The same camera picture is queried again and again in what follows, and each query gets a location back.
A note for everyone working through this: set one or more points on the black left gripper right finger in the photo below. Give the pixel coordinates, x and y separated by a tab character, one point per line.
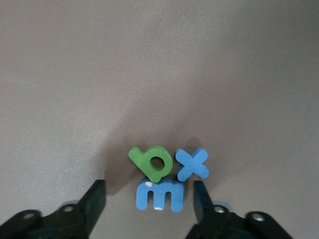
219	224

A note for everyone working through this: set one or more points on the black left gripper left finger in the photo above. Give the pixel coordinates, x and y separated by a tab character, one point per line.
74	219

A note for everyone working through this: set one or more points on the blue letter x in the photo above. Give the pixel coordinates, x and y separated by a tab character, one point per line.
192	165

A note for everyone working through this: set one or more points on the blue letter m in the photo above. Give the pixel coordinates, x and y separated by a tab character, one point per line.
159	185

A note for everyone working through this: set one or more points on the green letter q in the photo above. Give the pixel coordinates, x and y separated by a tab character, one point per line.
142	163

